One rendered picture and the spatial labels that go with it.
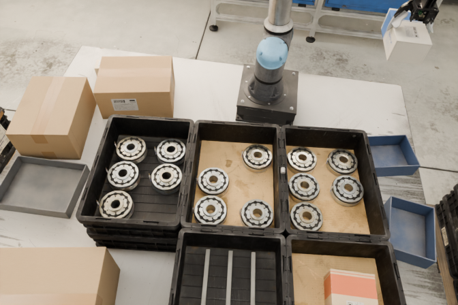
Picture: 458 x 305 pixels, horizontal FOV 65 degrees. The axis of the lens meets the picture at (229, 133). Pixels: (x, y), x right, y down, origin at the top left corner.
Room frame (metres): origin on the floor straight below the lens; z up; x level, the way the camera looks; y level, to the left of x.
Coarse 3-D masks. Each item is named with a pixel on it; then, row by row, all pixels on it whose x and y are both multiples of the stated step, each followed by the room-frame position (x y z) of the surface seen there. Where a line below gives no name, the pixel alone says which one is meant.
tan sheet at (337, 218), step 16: (320, 160) 0.74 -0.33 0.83; (288, 176) 0.66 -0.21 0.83; (320, 176) 0.67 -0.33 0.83; (336, 176) 0.67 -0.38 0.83; (352, 176) 0.68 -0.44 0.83; (320, 192) 0.61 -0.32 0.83; (320, 208) 0.55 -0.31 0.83; (336, 208) 0.55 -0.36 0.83; (352, 208) 0.55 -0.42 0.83; (336, 224) 0.49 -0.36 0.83; (352, 224) 0.50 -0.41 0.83
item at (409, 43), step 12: (408, 12) 1.22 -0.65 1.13; (384, 24) 1.22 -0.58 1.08; (408, 24) 1.15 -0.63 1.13; (420, 24) 1.15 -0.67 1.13; (384, 36) 1.17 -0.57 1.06; (396, 36) 1.07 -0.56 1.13; (408, 36) 1.07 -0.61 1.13; (420, 36) 1.08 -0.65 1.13; (384, 48) 1.11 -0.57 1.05; (396, 48) 1.04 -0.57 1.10; (408, 48) 1.04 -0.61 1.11; (420, 48) 1.04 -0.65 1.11; (396, 60) 1.04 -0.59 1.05; (408, 60) 1.04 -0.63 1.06; (420, 60) 1.03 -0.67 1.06
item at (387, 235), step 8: (288, 128) 0.80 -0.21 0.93; (296, 128) 0.80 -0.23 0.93; (304, 128) 0.80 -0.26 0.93; (312, 128) 0.80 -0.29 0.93; (320, 128) 0.80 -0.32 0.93; (328, 128) 0.81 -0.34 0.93; (336, 128) 0.81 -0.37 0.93; (368, 144) 0.74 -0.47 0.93; (368, 152) 0.71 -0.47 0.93; (368, 160) 0.68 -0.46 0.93; (376, 176) 0.62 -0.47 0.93; (376, 184) 0.59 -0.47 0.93; (376, 192) 0.56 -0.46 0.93; (288, 200) 0.52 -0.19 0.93; (288, 208) 0.49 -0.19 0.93; (288, 216) 0.46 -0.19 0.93; (384, 216) 0.48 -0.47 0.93; (288, 224) 0.44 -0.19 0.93; (384, 224) 0.46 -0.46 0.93; (288, 232) 0.42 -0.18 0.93; (296, 232) 0.42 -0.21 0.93; (304, 232) 0.42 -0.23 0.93; (312, 232) 0.42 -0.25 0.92; (320, 232) 0.42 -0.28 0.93; (328, 232) 0.42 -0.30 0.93; (336, 232) 0.42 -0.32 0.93; (384, 232) 0.43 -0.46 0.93
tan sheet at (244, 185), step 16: (208, 144) 0.78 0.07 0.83; (224, 144) 0.78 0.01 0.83; (240, 144) 0.79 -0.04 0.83; (208, 160) 0.71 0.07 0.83; (224, 160) 0.71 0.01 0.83; (240, 160) 0.72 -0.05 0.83; (272, 160) 0.73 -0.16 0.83; (240, 176) 0.65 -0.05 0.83; (256, 176) 0.65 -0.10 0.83; (272, 176) 0.66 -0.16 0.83; (240, 192) 0.59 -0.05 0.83; (256, 192) 0.59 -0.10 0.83; (272, 192) 0.60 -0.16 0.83; (240, 208) 0.53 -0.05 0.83; (272, 208) 0.54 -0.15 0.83; (224, 224) 0.47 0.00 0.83; (240, 224) 0.48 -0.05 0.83; (272, 224) 0.48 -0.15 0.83
